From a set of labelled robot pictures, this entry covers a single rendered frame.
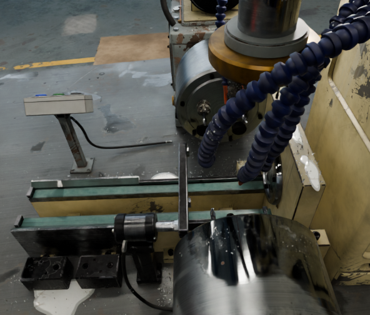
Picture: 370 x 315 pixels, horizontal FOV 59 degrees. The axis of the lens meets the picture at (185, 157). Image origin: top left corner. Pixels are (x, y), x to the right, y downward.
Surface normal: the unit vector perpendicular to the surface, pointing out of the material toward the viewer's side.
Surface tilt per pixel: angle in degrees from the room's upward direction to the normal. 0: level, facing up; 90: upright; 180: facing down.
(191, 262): 47
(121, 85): 0
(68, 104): 56
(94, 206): 90
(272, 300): 2
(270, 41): 0
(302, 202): 90
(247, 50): 90
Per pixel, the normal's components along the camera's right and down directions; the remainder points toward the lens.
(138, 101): -0.05, -0.70
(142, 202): 0.01, 0.71
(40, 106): -0.02, 0.18
